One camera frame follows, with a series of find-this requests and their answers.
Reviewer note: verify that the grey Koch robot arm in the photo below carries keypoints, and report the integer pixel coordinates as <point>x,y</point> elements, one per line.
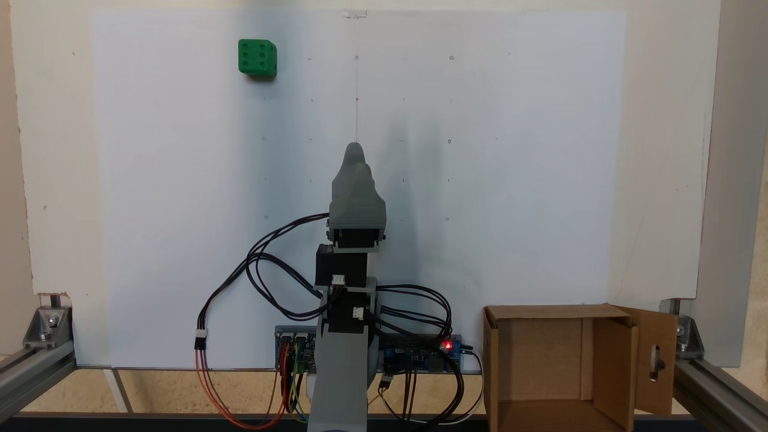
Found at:
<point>339,384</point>

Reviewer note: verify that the grey vertical panel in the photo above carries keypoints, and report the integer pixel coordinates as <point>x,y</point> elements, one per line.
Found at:
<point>729,180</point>

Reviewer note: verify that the metal corner bracket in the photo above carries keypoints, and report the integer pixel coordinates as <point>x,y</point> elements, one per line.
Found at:
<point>48,327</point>
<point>690,339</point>

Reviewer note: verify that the green dice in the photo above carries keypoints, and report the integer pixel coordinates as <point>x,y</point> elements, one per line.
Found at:
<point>257,57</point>

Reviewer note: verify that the brown cardboard box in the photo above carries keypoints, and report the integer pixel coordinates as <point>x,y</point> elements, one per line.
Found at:
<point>540,360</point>

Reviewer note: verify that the small blue circuit board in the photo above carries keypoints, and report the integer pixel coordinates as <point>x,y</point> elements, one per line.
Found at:
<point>303,348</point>

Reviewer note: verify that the long blue circuit board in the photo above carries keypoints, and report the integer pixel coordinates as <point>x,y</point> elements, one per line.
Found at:
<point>420,357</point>

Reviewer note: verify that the aluminium frame profile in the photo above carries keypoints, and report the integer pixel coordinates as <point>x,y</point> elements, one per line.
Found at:
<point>30,372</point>
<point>720,390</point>

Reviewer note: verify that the white paper sheet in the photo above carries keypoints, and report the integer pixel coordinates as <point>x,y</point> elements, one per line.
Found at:
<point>510,240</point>

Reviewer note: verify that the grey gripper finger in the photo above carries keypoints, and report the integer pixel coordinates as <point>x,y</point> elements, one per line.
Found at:
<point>360,192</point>
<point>355,155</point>

